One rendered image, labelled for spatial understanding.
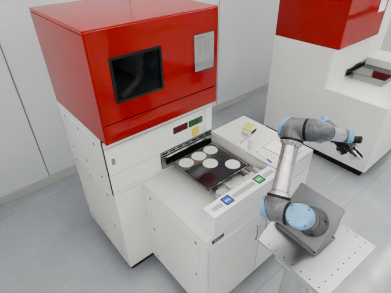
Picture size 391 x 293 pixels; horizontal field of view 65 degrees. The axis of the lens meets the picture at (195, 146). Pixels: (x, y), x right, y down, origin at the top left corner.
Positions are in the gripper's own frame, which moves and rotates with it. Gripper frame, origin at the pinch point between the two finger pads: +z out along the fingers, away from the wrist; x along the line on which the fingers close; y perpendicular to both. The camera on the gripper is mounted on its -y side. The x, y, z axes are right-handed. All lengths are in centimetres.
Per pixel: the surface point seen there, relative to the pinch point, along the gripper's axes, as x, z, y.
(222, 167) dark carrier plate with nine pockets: 46, -56, 49
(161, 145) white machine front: 60, -94, 60
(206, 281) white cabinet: 99, -16, 70
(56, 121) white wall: 43, -187, 183
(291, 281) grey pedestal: 76, 15, 40
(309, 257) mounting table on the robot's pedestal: 78, 0, 13
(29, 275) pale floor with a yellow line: 148, -95, 184
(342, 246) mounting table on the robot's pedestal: 62, 11, 6
